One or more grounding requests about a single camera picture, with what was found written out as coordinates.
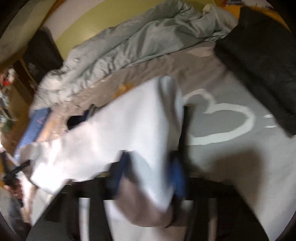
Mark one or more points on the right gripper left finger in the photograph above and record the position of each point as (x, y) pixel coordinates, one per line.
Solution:
(60, 220)

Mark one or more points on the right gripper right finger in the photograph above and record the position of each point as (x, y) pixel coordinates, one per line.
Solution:
(212, 210)

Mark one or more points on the white navy varsity jacket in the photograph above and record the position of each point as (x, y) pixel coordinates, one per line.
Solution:
(146, 122)

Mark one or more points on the left hand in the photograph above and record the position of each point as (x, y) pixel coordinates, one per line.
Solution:
(16, 191)

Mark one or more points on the blue pillow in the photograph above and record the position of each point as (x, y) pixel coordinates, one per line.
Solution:
(36, 124)

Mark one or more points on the grey heart print bedsheet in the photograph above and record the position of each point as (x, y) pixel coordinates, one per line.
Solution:
(231, 136)

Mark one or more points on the red white plush toy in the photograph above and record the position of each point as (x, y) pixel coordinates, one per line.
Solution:
(8, 76)

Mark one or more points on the black hanging garment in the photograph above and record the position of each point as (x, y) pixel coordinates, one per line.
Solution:
(42, 55)

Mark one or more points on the black fuzzy garment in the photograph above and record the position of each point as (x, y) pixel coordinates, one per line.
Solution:
(260, 51)

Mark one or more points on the light green duvet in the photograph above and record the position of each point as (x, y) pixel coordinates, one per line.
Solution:
(166, 28)

